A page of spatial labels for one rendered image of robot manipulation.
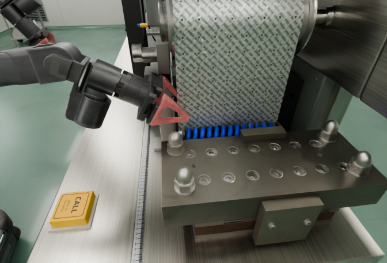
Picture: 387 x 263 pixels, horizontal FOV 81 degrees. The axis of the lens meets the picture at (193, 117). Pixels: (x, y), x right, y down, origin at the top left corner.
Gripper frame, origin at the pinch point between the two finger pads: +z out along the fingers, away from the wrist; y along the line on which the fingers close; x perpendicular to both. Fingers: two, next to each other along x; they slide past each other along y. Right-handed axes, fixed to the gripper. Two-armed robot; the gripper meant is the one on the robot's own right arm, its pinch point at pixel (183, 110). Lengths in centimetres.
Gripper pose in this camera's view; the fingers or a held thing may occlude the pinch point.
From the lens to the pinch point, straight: 49.6
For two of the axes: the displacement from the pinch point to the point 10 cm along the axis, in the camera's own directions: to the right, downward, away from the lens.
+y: 1.2, 5.6, -8.2
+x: 4.9, -7.5, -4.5
